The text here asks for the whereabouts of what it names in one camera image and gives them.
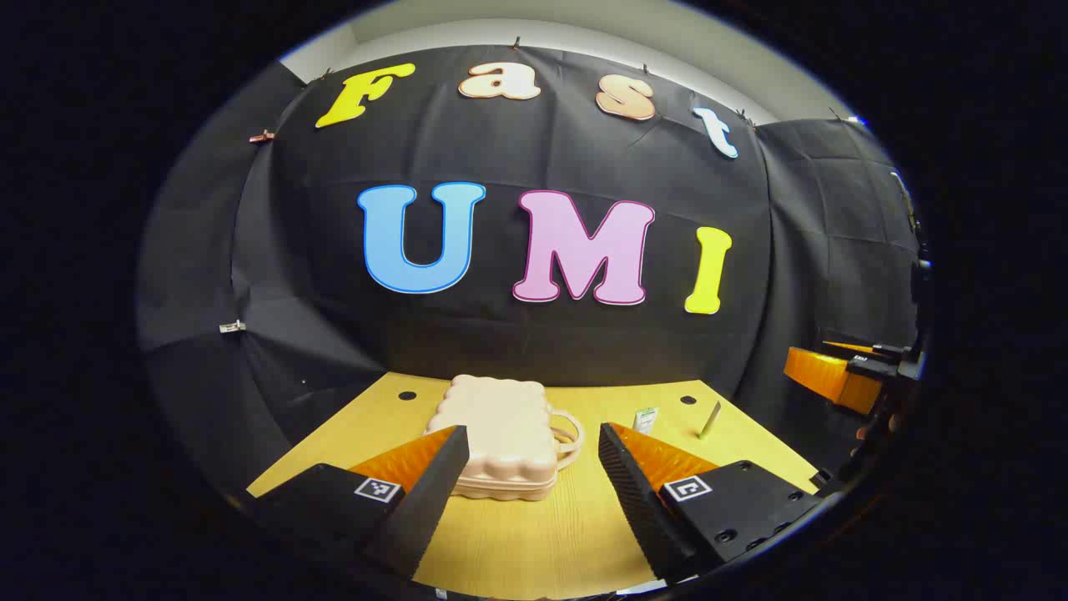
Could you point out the black backdrop cloth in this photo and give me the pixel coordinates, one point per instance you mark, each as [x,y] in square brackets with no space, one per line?
[501,334]

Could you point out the silver metal clip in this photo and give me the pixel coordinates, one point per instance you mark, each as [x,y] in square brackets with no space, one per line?
[232,326]

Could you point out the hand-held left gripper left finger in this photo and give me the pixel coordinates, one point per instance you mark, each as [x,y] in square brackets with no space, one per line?
[434,501]

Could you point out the green white skin care packet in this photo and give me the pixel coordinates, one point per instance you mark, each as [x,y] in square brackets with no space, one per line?
[645,420]

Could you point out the beige pink scalloped suitcase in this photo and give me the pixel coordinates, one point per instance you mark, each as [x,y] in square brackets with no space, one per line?
[501,426]

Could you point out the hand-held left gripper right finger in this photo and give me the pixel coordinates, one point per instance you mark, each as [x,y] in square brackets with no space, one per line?
[634,501]

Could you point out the slim light green tube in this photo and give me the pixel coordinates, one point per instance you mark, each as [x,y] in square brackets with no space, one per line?
[710,420]

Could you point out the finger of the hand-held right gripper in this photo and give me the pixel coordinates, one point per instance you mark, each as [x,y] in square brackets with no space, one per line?
[847,342]
[822,373]

